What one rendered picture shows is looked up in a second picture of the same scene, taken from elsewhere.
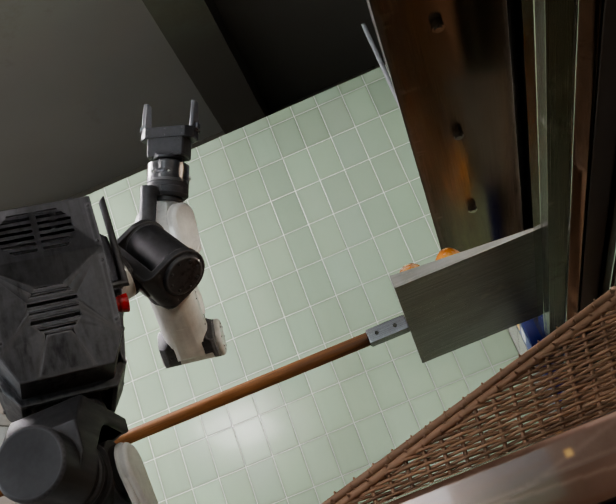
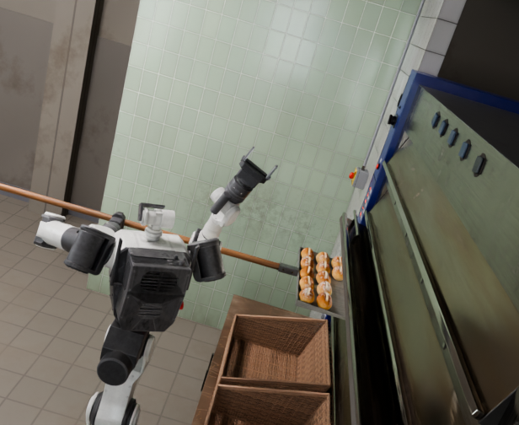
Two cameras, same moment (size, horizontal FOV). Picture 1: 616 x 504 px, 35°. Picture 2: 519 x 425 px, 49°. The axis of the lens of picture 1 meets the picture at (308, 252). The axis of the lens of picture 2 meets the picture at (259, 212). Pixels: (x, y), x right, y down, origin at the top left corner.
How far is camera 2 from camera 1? 1.83 m
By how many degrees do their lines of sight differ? 45
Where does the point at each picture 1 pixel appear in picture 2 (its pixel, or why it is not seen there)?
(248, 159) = not seen: outside the picture
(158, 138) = (247, 173)
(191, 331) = not seen: hidden behind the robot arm
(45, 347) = (139, 322)
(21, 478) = (106, 375)
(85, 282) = (168, 305)
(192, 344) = not seen: hidden behind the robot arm
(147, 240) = (207, 257)
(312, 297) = (291, 83)
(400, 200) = (370, 68)
